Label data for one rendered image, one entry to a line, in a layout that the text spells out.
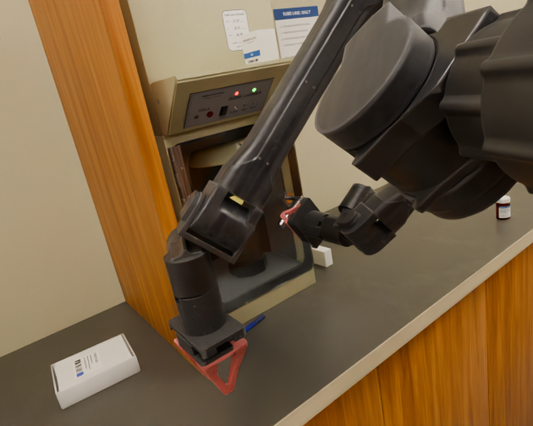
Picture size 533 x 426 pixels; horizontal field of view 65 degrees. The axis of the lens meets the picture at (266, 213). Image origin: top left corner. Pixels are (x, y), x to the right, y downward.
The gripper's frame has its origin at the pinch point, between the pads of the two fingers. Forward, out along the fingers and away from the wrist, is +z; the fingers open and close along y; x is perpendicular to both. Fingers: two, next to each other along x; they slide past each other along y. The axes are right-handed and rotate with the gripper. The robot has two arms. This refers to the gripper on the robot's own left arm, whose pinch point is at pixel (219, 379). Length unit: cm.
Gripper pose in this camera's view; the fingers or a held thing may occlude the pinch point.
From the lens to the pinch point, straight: 62.6
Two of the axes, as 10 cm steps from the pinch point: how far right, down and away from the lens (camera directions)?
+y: -5.9, -1.5, 7.9
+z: 1.8, 9.4, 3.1
